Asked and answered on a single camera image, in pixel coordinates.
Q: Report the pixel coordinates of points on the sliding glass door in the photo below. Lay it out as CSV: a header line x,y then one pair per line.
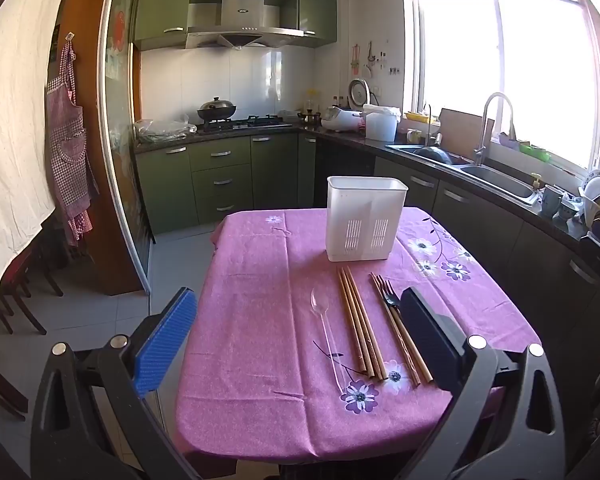
x,y
122,110

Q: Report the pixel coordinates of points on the yellow tray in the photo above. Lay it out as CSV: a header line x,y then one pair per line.
x,y
420,117

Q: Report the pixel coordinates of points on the purple floral tablecloth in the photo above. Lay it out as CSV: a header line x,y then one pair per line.
x,y
260,340

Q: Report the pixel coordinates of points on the window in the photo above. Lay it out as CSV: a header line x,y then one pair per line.
x,y
505,75

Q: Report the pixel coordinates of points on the black gas stove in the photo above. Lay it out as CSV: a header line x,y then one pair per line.
x,y
260,122

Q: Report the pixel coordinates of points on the dark wooden chairs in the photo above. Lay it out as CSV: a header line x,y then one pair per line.
x,y
15,290

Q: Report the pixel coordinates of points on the yellow oil bottle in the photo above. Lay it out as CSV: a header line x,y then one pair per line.
x,y
312,100

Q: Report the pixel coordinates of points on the steel double sink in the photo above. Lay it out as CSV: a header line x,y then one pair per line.
x,y
500,180

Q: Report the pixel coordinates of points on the light bamboo chopstick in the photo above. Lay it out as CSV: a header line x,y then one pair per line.
x,y
350,321
362,321
368,321
356,321

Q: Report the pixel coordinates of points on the clear plastic spoon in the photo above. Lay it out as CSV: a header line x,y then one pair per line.
x,y
319,302

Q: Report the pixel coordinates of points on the white hanging sheet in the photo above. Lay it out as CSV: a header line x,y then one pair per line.
x,y
15,135

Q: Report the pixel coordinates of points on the patterned cup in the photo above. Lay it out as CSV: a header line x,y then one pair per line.
x,y
551,201

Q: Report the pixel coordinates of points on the dark brown wooden chopstick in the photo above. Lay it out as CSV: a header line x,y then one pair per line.
x,y
391,325
411,342
398,327

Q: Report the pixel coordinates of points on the black fork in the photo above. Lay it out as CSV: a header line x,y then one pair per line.
x,y
389,296

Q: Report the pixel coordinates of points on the steel range hood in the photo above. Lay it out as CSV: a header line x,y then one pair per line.
x,y
242,15

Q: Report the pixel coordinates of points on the hanging wall utensils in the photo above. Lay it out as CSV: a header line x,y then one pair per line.
x,y
367,60

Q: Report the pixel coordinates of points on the yellow-green mug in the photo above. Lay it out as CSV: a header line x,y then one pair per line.
x,y
414,136

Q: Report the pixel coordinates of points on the green wall cabinets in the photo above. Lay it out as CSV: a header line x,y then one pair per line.
x,y
162,5

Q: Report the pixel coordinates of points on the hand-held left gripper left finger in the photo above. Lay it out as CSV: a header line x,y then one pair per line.
x,y
165,342

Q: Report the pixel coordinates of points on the small thin faucet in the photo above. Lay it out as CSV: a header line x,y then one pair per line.
x,y
431,125

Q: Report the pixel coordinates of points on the black pan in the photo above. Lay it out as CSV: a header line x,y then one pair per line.
x,y
432,154

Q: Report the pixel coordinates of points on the black wok with lid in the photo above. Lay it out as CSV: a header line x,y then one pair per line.
x,y
217,108

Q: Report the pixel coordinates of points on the dark sauce bottles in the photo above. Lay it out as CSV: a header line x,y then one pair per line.
x,y
338,102

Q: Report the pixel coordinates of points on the white plastic utensil holder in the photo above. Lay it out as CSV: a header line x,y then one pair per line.
x,y
365,210

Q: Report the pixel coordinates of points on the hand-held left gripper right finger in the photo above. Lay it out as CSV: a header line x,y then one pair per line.
x,y
430,345

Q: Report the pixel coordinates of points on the white rice cooker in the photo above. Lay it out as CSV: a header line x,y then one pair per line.
x,y
341,119

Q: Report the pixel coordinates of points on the clear plastic bag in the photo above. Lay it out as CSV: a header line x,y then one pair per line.
x,y
162,129

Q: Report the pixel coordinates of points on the green plastic container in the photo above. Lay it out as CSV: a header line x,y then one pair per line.
x,y
532,153

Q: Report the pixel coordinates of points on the small steel kettle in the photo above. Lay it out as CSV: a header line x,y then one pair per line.
x,y
310,119

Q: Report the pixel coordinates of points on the tall steel faucet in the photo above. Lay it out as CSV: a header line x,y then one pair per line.
x,y
481,147

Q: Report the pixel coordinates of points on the wooden cutting board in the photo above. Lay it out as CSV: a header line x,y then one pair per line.
x,y
460,132

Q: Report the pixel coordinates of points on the green base cabinets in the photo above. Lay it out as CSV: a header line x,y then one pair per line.
x,y
220,180

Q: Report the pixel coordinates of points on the checkered apron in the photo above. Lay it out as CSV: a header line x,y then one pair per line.
x,y
67,150

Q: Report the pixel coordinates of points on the white plastic bucket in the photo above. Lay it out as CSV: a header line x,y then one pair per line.
x,y
380,124

